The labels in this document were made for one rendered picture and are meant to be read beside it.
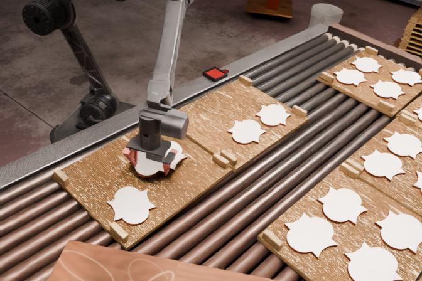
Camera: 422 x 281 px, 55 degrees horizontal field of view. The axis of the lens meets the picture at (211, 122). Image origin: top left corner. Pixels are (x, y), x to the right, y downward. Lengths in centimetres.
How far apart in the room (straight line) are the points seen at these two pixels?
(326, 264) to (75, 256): 61
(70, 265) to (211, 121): 73
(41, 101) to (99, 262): 240
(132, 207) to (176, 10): 59
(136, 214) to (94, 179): 19
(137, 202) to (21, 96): 230
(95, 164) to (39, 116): 185
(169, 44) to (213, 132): 37
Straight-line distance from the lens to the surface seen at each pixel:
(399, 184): 142
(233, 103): 155
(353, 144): 153
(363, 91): 181
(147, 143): 110
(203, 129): 141
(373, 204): 132
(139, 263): 94
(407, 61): 217
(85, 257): 96
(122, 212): 115
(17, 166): 138
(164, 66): 115
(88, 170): 128
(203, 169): 127
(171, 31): 123
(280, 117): 151
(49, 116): 309
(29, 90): 341
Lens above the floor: 183
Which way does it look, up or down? 38 degrees down
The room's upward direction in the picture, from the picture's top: 6 degrees clockwise
